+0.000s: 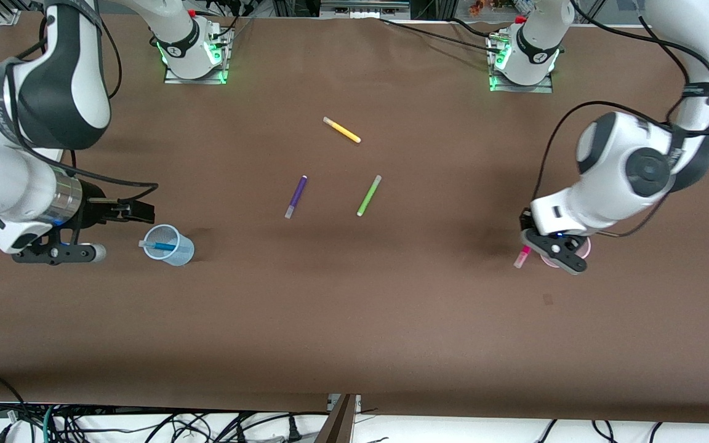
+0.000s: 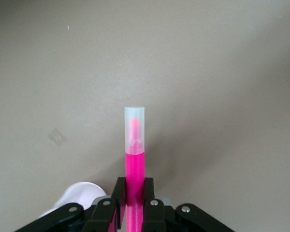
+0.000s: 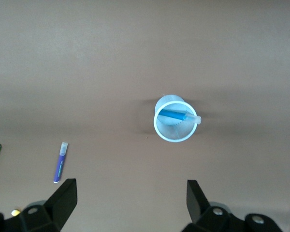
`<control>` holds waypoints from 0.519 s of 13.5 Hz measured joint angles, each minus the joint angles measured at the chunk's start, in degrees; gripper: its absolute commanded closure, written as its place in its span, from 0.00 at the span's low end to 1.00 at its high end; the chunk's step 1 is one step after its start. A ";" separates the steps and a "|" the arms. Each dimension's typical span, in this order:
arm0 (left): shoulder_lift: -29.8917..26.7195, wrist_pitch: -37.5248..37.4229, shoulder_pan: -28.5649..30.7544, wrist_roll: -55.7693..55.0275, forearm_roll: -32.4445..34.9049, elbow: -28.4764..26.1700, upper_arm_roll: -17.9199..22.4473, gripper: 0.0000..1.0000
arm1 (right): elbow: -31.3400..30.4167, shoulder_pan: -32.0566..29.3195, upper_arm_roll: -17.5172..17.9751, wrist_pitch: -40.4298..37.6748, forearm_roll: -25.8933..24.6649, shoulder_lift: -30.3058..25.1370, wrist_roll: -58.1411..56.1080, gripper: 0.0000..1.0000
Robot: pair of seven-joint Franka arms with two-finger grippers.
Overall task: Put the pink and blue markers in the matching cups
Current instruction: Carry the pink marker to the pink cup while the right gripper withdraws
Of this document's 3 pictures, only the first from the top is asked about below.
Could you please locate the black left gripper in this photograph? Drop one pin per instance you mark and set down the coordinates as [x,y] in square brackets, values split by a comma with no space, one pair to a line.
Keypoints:
[527,223]

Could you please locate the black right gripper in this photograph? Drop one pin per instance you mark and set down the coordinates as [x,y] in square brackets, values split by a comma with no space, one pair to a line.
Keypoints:
[94,203]

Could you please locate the pink marker with clear cap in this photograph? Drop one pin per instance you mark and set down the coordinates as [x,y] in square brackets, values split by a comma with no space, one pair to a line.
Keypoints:
[521,257]

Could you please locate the blue marker with clear cap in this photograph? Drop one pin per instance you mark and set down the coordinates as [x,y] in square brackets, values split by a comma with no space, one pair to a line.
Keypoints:
[160,247]

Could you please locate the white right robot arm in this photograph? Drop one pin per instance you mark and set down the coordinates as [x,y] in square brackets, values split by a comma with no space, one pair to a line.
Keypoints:
[65,92]

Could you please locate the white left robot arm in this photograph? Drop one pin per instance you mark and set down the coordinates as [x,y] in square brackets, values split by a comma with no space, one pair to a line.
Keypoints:
[619,172]

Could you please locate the translucent pink plastic cup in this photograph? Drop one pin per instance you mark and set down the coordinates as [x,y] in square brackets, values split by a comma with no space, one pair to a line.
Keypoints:
[548,262]

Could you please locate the translucent blue plastic cup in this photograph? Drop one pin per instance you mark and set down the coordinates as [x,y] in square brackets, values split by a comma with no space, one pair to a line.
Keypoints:
[173,252]

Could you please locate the green marker with clear cap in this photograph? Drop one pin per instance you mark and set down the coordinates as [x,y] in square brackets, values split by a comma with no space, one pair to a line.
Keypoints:
[369,195]

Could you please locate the purple marker with clear cap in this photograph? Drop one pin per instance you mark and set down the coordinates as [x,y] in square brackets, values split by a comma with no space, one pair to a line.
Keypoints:
[296,195]

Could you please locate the yellow marker with clear cap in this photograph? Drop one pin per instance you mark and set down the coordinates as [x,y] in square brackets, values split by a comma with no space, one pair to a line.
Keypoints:
[342,130]

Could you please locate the black power plug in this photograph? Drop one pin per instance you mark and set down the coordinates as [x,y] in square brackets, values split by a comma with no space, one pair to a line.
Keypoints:
[293,431]

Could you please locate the brown wooden beam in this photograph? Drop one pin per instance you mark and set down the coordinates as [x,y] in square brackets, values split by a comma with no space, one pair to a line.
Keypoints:
[336,421]

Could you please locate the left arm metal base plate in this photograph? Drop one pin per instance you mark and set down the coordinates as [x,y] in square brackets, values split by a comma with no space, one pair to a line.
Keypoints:
[527,88]

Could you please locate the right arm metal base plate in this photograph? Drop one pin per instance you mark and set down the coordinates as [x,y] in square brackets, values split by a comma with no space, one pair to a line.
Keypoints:
[207,79]

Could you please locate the aluminium frame profile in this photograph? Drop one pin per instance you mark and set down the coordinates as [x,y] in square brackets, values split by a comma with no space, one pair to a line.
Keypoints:
[13,12]

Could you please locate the silver aluminium rail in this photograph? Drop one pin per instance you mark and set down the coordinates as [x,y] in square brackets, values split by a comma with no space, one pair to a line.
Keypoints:
[364,7]

